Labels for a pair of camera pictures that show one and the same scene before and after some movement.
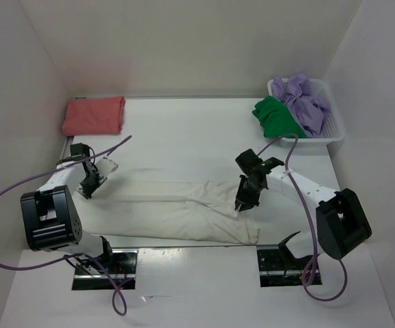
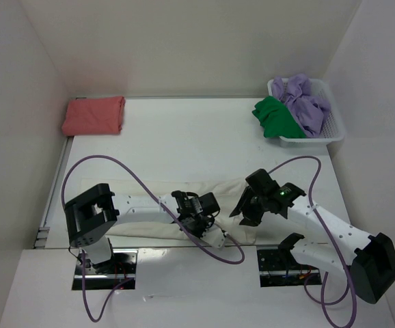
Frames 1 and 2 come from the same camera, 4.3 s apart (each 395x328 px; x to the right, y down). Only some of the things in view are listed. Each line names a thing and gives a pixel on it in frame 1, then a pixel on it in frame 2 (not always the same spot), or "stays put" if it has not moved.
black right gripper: x=246 y=201 -> x=251 y=218
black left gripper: x=87 y=192 -> x=208 y=222
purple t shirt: x=309 y=111 stays put
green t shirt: x=276 y=119 stays put
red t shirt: x=100 y=115 stays put
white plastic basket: x=333 y=127 stays put
